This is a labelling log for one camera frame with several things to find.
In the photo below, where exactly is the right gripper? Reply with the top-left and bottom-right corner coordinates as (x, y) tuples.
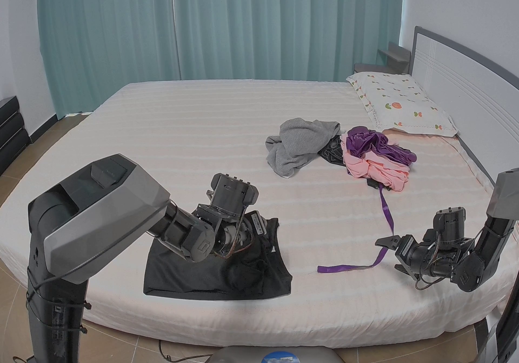
(375, 234), (431, 277)

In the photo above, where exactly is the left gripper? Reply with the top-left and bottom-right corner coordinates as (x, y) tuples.
(221, 210), (268, 259)

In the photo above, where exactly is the black T-shirt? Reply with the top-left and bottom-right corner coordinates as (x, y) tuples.
(143, 211), (293, 300)

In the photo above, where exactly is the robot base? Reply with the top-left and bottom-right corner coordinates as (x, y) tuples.
(207, 346), (338, 363)

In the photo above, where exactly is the bed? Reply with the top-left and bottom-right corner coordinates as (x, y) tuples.
(0, 25), (519, 350)

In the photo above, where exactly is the pink garment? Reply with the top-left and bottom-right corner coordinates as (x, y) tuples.
(341, 134), (411, 192)

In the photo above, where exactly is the purple garment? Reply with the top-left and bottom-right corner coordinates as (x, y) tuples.
(317, 126), (418, 275)

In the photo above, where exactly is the black patterned garment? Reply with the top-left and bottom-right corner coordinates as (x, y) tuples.
(318, 135), (348, 168)

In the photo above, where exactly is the grey garment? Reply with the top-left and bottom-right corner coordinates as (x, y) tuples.
(265, 118), (341, 179)

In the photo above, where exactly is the white printed pillow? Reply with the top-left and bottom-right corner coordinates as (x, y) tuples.
(346, 71), (461, 138)

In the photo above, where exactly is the grey bedside table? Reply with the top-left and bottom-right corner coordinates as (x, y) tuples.
(354, 42), (411, 75)

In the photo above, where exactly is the blue-green curtain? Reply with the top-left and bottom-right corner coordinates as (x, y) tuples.
(172, 0), (406, 82)
(36, 0), (181, 121)

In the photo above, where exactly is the black chest of drawers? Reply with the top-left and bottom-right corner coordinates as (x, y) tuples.
(0, 96), (30, 175)

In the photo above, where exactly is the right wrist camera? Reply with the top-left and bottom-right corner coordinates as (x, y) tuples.
(395, 264), (421, 281)

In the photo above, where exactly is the black cable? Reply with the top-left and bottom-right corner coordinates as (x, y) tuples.
(157, 339), (212, 363)

